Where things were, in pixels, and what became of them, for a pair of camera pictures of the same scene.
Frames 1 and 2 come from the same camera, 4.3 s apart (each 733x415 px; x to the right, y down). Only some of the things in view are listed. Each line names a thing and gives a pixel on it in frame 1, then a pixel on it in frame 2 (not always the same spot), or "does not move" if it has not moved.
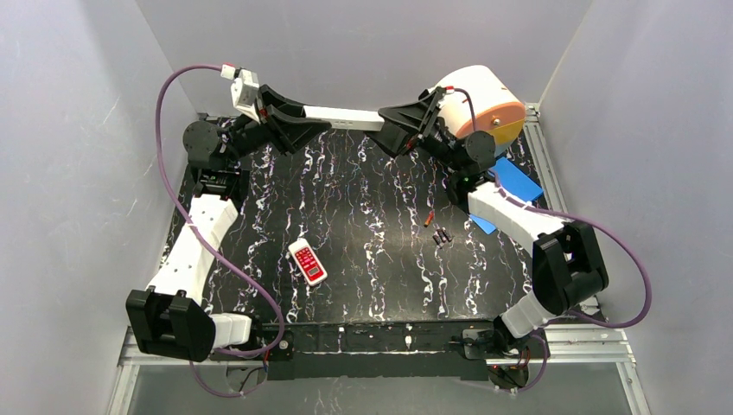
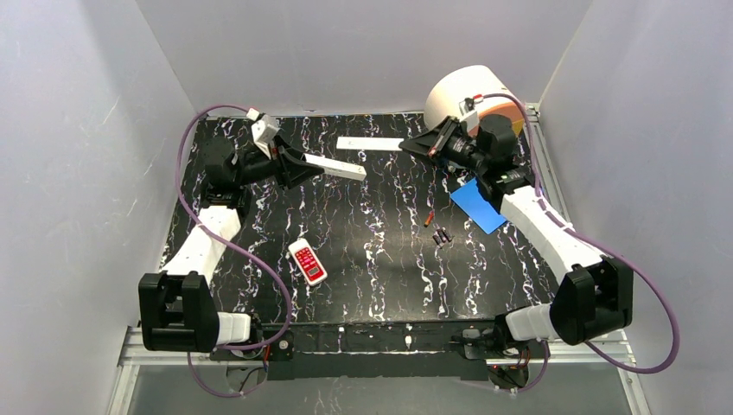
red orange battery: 431,215 does not move
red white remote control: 308,262 does not move
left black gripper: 266,116 to 285,166
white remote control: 346,118 to 335,167
